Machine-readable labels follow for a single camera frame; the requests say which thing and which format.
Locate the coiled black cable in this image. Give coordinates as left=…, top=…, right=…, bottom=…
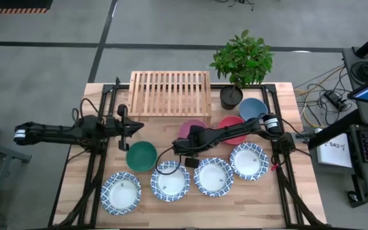
left=349, top=60, right=368, bottom=84

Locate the yellow floor cable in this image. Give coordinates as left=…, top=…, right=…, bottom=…
left=294, top=65, right=346, bottom=128

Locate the small tree in black pot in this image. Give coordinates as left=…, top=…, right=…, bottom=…
left=209, top=29, right=274, bottom=111

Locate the white paper labelled SA3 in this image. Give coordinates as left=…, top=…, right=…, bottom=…
left=316, top=132, right=353, bottom=169

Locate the black floor mat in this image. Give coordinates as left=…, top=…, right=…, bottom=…
left=0, top=0, right=54, bottom=10

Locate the green plastic bowl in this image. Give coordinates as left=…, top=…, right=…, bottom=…
left=125, top=141, right=158, bottom=173

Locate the black right camera cable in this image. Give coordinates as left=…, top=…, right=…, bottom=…
left=155, top=146, right=182, bottom=176

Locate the red plastic bowl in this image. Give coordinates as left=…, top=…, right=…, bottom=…
left=218, top=115, right=248, bottom=146

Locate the blue plastic bowl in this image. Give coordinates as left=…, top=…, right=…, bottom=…
left=238, top=97, right=269, bottom=121

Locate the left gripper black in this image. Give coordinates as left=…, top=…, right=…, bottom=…
left=104, top=103, right=145, bottom=152

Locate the pink plastic bowl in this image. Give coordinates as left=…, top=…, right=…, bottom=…
left=177, top=119, right=208, bottom=140

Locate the black computer mouse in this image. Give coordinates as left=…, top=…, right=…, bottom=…
left=346, top=190, right=360, bottom=203

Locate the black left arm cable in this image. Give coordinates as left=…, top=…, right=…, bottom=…
left=71, top=97, right=101, bottom=125

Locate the slatted wooden shelf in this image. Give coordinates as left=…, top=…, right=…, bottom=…
left=126, top=70, right=213, bottom=123

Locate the black power adapter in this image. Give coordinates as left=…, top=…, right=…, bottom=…
left=323, top=90, right=348, bottom=111

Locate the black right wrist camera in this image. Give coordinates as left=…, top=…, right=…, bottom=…
left=184, top=157, right=200, bottom=169

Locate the grey equipment cart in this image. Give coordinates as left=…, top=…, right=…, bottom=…
left=342, top=46, right=368, bottom=205

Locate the black floor cable bundle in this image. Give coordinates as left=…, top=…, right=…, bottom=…
left=215, top=0, right=255, bottom=12

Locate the blue patterned paper bowl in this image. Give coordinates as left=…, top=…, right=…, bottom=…
left=229, top=142, right=270, bottom=181
left=150, top=160, right=191, bottom=203
left=100, top=171, right=142, bottom=216
left=193, top=157, right=234, bottom=197

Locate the black aluminium table frame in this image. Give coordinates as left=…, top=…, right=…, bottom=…
left=48, top=76, right=328, bottom=229

